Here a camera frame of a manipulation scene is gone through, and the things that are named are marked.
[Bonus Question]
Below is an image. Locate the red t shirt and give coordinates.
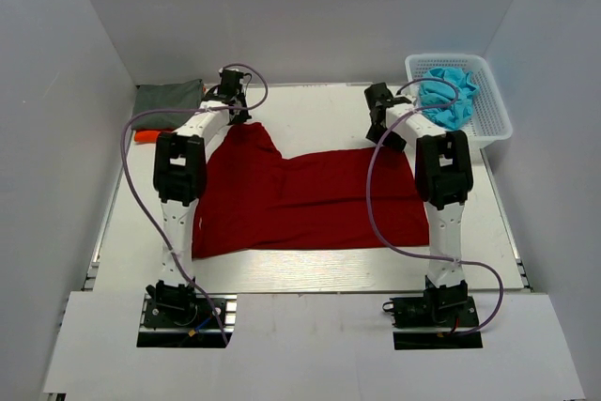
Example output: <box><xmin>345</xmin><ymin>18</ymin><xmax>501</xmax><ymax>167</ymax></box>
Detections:
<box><xmin>192</xmin><ymin>123</ymin><xmax>429</xmax><ymax>259</ymax></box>

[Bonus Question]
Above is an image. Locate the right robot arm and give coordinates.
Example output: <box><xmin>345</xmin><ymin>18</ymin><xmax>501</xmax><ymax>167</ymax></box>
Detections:
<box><xmin>364</xmin><ymin>83</ymin><xmax>473</xmax><ymax>290</ymax></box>

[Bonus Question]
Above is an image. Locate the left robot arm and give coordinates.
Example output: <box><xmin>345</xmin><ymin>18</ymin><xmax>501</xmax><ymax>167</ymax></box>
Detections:
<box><xmin>153</xmin><ymin>65</ymin><xmax>251</xmax><ymax>285</ymax></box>

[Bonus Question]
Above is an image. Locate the folded grey t shirt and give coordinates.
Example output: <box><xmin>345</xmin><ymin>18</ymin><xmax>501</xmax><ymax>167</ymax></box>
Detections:
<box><xmin>131</xmin><ymin>79</ymin><xmax>205</xmax><ymax>131</ymax></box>

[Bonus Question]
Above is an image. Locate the crumpled cyan t shirt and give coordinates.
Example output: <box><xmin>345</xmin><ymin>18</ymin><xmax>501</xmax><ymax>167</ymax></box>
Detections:
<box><xmin>418</xmin><ymin>67</ymin><xmax>480</xmax><ymax>131</ymax></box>

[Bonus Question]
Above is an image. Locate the folded orange t shirt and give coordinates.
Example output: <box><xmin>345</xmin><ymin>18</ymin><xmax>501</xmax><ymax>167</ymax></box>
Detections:
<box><xmin>133</xmin><ymin>130</ymin><xmax>171</xmax><ymax>145</ymax></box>

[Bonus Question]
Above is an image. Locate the white plastic basket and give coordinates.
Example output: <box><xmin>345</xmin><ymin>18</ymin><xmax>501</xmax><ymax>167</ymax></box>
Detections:
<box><xmin>405</xmin><ymin>54</ymin><xmax>513</xmax><ymax>148</ymax></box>

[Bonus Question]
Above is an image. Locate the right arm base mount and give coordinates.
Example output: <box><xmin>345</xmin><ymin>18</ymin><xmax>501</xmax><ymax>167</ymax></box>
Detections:
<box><xmin>382</xmin><ymin>282</ymin><xmax>483</xmax><ymax>350</ymax></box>

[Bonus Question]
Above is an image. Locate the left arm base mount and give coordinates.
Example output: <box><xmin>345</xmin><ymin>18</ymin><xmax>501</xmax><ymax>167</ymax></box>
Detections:
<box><xmin>136</xmin><ymin>281</ymin><xmax>237</xmax><ymax>349</ymax></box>

